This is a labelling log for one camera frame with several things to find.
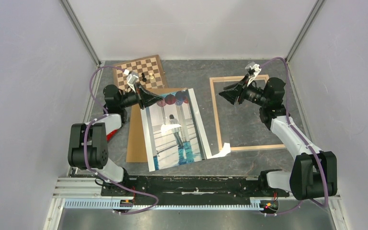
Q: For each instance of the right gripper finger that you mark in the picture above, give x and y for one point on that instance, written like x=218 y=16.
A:
x=229 y=96
x=236 y=87

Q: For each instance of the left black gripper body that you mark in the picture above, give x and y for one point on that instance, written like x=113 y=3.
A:
x=136 y=100

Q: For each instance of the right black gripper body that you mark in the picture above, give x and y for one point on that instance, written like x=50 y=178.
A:
x=248 y=93

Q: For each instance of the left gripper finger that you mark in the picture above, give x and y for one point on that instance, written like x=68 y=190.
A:
x=149 y=100
x=154 y=92

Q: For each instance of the wooden picture frame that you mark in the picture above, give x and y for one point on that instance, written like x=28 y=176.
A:
x=220 y=144

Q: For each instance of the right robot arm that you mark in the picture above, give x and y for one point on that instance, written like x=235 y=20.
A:
x=314 y=171

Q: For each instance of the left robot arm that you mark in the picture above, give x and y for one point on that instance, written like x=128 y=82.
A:
x=88 y=143

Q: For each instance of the printed photo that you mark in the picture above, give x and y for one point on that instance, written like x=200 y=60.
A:
x=173 y=129

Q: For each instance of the black chess piece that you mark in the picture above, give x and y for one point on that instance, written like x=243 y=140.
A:
x=143 y=77

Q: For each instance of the wooden chessboard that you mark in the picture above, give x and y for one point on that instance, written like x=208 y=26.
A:
x=146 y=64

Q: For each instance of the red toy microphone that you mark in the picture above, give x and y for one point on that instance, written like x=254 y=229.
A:
x=110 y=135

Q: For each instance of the brown cardboard backing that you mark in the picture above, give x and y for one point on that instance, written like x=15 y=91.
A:
x=136 y=148

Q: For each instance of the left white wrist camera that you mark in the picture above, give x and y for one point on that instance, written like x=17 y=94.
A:
x=131 y=77

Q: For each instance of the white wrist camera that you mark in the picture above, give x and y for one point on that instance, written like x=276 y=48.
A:
x=131 y=77
x=253 y=70

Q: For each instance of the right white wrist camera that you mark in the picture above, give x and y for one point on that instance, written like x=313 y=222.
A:
x=253 y=70

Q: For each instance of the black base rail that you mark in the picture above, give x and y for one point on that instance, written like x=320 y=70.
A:
x=190 y=185

